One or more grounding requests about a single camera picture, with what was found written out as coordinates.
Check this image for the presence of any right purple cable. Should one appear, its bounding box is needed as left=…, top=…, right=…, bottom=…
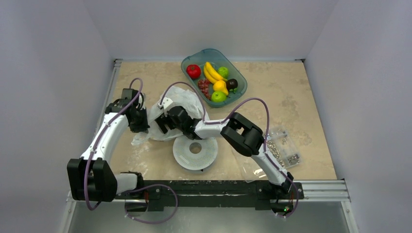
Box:
left=158, top=82, right=300, bottom=219

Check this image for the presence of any green fake lime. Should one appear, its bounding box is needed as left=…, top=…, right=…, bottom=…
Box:
left=218, top=67, right=229, bottom=79

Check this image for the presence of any teal plastic tray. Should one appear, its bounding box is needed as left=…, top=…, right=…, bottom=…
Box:
left=181, top=49, right=247, bottom=108

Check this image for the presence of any red fake tomato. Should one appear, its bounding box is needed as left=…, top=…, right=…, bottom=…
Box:
left=186, top=64, right=202, bottom=80

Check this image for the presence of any clear plastic screw box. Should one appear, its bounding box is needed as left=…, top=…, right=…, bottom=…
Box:
left=232, top=126, right=302, bottom=183

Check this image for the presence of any green fake fruit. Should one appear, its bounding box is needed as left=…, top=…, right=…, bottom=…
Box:
left=210, top=91, right=227, bottom=102

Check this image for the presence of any white plastic bag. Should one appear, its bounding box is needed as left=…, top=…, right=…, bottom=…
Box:
left=131, top=86, right=209, bottom=146

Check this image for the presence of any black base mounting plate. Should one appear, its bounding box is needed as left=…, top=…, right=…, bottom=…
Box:
left=115, top=180, right=305, bottom=213

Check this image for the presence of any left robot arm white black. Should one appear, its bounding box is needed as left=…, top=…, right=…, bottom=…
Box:
left=67, top=88, right=149, bottom=202

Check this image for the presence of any dark purple fake plum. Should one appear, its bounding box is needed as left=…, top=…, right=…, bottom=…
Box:
left=226, top=79, right=239, bottom=93

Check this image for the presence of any yellow fake banana bunch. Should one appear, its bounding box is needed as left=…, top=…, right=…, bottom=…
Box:
left=204, top=62, right=227, bottom=84

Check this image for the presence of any yellow fake pear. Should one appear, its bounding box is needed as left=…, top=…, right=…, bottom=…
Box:
left=213, top=80, right=229, bottom=96

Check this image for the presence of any red fake grape bunch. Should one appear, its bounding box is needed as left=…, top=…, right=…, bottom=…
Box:
left=197, top=79, right=211, bottom=100

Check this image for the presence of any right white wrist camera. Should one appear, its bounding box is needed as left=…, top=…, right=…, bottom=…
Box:
left=157, top=97, right=173, bottom=111

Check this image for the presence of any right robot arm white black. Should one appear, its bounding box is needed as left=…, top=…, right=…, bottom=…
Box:
left=154, top=106, right=293, bottom=198

